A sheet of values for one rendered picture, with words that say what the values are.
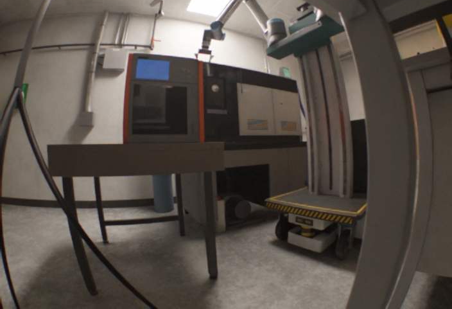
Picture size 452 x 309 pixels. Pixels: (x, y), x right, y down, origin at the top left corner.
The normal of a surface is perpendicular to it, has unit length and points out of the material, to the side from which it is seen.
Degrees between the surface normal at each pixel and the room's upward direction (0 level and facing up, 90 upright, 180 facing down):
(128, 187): 90
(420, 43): 90
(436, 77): 90
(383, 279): 90
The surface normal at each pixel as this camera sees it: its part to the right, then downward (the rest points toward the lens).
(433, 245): -0.90, 0.01
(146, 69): 0.44, -0.08
